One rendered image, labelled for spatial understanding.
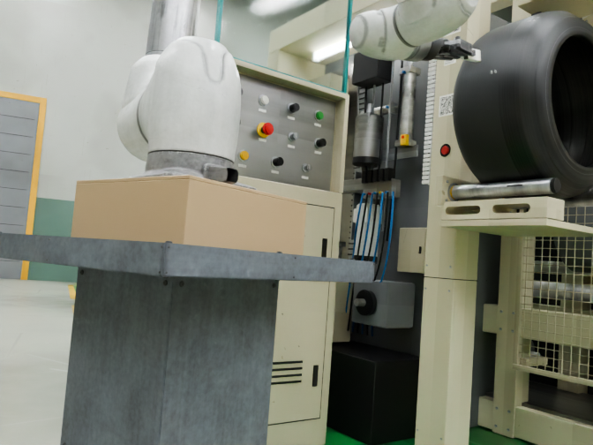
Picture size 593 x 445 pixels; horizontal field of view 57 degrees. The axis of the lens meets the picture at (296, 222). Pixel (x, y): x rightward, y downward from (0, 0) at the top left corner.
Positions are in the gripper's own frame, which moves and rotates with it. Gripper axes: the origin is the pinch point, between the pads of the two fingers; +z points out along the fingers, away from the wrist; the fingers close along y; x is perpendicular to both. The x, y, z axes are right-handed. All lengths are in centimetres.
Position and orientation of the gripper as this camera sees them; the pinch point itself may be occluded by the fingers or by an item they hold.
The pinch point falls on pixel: (470, 54)
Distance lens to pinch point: 161.5
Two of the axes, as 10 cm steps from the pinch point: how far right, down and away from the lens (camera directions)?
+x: 0.5, 10.0, 0.2
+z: 8.1, -0.5, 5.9
